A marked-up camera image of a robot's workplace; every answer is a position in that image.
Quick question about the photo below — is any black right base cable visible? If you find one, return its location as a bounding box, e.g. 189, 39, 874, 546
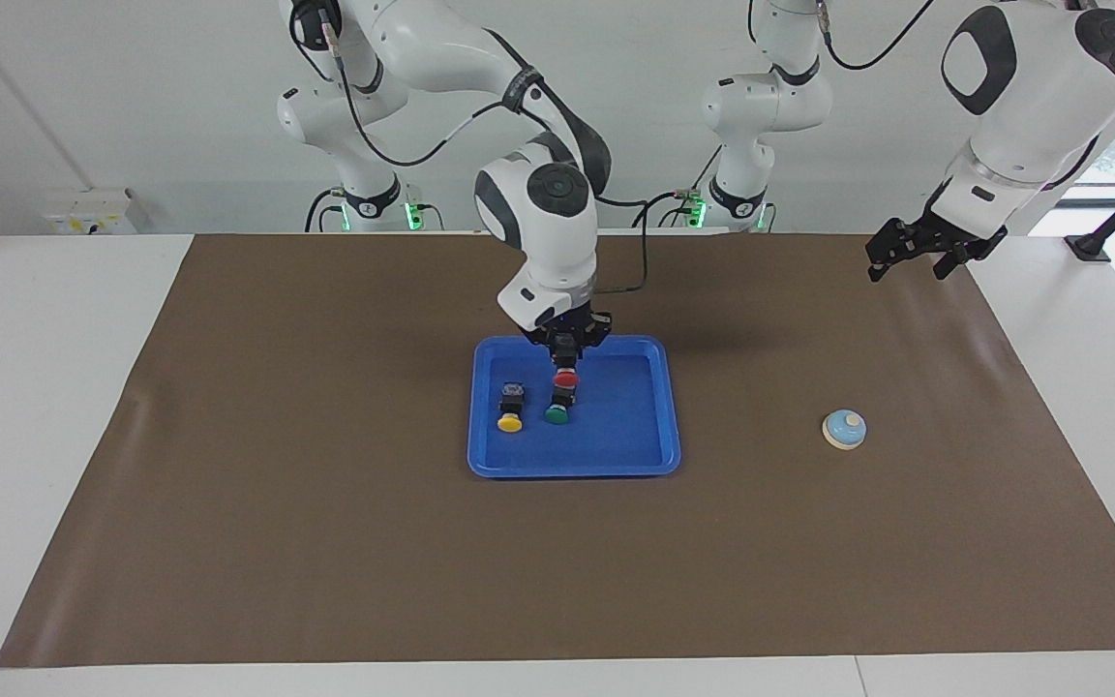
304, 187, 340, 233

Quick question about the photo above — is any brown table mat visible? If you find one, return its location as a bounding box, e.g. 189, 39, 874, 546
0, 232, 1115, 669

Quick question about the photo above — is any light blue call bell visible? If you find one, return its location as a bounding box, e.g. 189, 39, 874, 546
822, 409, 868, 453

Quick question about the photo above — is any white wall socket box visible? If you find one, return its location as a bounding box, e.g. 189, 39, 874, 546
41, 187, 155, 236

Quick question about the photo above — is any black left base cable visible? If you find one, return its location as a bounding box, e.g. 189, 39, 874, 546
631, 145, 715, 230

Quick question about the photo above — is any black base cable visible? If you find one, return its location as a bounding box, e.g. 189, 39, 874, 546
304, 187, 340, 233
631, 145, 715, 230

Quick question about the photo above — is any blue plastic tray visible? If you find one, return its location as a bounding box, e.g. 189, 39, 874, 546
467, 335, 682, 479

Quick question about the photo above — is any yellow push button switch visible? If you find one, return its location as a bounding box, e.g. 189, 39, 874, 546
497, 382, 527, 434

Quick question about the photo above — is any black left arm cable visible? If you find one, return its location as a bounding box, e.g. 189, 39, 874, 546
814, 0, 938, 73

